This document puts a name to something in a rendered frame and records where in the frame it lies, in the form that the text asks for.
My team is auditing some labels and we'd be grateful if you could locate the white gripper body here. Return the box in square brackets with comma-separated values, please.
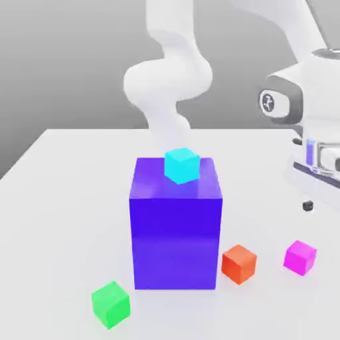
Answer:
[286, 158, 340, 211]

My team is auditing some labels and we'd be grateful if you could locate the small magenta cube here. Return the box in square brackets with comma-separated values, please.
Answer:
[283, 240, 317, 277]

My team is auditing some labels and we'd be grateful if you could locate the small orange cube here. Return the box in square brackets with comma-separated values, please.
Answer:
[221, 244, 258, 286]

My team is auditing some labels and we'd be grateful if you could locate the small cyan cube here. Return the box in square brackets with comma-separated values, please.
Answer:
[163, 147, 201, 185]

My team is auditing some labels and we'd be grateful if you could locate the small green cube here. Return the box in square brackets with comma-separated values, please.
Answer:
[91, 280, 131, 330]

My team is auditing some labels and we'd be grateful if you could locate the large purple box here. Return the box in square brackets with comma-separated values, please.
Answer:
[129, 157, 223, 291]

